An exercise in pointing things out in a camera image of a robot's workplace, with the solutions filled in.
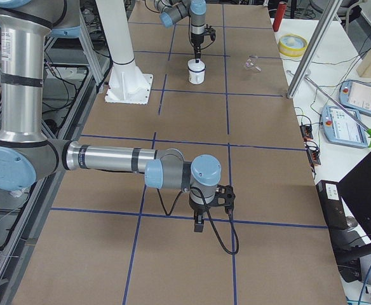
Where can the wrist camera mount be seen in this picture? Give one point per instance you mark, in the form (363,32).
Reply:
(224,197)
(211,32)

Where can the clear plastic funnel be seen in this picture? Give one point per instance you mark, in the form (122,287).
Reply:
(251,64)

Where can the brown paper table cover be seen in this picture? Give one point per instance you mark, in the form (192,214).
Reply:
(108,239)

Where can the teach pendant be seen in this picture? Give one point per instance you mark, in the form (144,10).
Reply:
(356,95)
(340,129)

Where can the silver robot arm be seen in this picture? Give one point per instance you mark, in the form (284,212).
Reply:
(161,168)
(171,12)

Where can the yellow tape roll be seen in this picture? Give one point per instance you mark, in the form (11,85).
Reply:
(292,45)

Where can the far orange black connector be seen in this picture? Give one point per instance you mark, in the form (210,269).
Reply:
(306,131)

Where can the black monitor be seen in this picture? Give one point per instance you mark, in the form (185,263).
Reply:
(355,189)

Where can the white enamel cup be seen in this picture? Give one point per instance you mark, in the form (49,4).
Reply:
(196,78)

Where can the aluminium side frame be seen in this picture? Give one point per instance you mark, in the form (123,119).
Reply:
(26,155)

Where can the aluminium frame post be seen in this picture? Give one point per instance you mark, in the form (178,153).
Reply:
(315,41)

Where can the orange black connector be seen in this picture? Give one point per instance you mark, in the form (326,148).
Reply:
(313,154)
(306,131)

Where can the white pedestal column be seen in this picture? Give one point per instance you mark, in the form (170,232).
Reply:
(127,83)

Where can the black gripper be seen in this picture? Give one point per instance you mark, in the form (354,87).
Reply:
(196,39)
(198,210)

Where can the black computer box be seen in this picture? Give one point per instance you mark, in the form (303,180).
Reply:
(331,205)

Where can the red cylinder tube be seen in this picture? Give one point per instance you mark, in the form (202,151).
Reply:
(280,11)

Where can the near teach pendant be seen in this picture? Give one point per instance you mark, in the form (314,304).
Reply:
(340,129)

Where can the near orange black connector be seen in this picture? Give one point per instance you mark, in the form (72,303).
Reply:
(313,154)

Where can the far teach pendant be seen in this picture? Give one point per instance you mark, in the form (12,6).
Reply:
(356,95)

